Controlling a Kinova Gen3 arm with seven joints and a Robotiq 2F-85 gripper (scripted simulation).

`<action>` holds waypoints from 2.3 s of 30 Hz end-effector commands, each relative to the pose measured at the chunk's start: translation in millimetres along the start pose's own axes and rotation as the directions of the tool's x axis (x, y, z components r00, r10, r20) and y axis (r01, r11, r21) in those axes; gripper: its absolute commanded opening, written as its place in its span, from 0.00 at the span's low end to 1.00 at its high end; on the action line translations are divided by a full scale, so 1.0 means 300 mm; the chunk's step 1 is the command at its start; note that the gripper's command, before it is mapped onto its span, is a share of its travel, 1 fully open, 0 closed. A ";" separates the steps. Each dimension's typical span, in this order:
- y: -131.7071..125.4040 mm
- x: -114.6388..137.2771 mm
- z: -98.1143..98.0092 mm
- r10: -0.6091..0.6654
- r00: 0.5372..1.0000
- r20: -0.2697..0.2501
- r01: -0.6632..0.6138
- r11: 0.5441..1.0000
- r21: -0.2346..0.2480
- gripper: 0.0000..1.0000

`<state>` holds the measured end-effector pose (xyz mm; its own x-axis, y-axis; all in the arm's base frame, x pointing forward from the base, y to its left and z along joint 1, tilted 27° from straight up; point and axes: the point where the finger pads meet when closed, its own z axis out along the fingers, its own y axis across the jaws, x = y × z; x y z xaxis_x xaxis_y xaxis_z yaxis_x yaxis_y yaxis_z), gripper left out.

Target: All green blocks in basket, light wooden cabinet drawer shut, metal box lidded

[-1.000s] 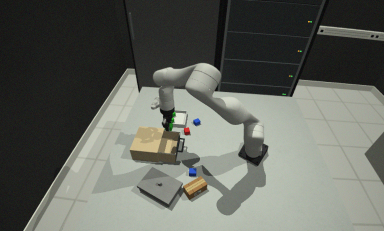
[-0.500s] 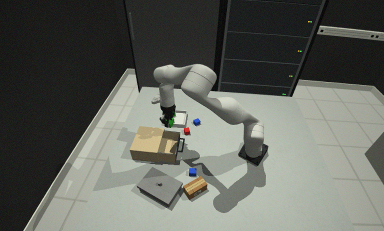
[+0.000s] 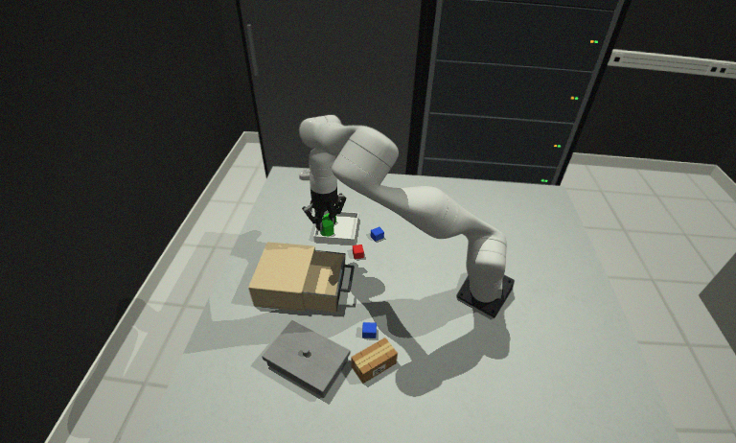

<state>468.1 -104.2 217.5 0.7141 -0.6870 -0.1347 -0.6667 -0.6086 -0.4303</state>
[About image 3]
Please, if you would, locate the blue block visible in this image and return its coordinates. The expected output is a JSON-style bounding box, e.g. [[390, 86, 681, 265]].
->
[[371, 227, 384, 241], [362, 322, 377, 338]]

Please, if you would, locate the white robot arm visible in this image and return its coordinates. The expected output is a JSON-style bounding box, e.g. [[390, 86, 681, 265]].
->
[[299, 115, 507, 303]]

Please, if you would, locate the brown cardboard box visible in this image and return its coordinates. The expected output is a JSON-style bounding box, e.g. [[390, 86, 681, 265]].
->
[[351, 338, 398, 384]]

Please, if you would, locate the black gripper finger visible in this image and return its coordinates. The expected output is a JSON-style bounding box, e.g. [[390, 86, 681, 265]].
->
[[329, 193, 346, 226], [302, 204, 326, 232]]

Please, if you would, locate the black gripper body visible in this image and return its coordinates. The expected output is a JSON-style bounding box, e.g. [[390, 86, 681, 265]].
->
[[310, 187, 338, 213]]

